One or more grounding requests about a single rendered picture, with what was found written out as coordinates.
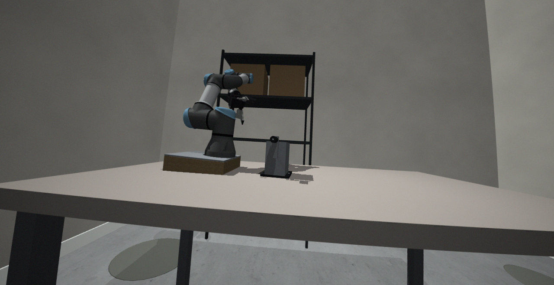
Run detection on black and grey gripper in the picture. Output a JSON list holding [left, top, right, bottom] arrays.
[[227, 91, 249, 125]]

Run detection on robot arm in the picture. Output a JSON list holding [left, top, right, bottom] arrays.
[[183, 69, 254, 158]]

